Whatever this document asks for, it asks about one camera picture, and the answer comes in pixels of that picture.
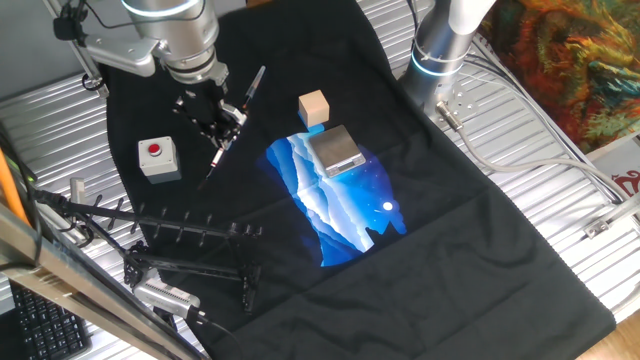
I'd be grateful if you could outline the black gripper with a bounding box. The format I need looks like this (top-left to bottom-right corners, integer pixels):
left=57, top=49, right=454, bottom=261
left=173, top=79, right=249, bottom=150

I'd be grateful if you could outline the black pen rack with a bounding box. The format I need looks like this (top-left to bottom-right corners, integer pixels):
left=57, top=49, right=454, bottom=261
left=62, top=192, right=265, bottom=316

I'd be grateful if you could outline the grey box with red button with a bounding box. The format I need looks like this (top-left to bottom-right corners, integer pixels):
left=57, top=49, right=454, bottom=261
left=137, top=135, right=183, bottom=185

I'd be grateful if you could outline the wooden cube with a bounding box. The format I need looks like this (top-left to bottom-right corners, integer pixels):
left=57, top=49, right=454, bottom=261
left=297, top=89, right=332, bottom=129

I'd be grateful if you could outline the silver digital scale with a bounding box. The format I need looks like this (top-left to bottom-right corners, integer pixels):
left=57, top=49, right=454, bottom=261
left=307, top=124, right=367, bottom=179

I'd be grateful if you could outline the silver tripod pole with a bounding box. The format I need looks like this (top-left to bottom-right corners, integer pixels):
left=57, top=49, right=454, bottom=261
left=42, top=0, right=111, bottom=100

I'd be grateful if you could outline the orange stick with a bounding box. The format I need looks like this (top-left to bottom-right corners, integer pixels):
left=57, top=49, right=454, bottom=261
left=0, top=148, right=30, bottom=227

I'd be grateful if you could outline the black keyboard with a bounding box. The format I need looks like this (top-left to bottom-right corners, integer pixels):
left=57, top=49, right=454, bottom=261
left=9, top=282, right=94, bottom=360

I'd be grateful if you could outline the black cloth with blue print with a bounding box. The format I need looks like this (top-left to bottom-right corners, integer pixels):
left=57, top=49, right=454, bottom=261
left=98, top=0, right=617, bottom=360

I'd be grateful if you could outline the colourful painting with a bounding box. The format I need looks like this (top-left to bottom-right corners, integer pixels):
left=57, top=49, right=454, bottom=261
left=477, top=0, right=640, bottom=155

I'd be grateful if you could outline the white paper with red print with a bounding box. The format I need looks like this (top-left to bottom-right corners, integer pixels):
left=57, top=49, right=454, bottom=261
left=583, top=133, right=640, bottom=202

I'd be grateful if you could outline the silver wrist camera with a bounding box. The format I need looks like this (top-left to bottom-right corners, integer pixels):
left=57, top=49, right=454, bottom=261
left=83, top=33, right=162, bottom=79

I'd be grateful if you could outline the small silver metal bracket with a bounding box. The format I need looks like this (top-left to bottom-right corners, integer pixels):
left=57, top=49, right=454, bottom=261
left=68, top=176, right=88, bottom=207

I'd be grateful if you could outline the silver ribbed camera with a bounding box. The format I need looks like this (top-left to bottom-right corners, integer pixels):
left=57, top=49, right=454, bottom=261
left=132, top=276, right=202, bottom=320

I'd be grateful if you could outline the aluminium frame bar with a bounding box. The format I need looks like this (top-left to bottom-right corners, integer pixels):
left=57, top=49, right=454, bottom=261
left=0, top=199, right=209, bottom=360

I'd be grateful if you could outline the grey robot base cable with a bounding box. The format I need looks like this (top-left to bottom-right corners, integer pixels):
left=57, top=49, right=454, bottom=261
left=434, top=99, right=632, bottom=204

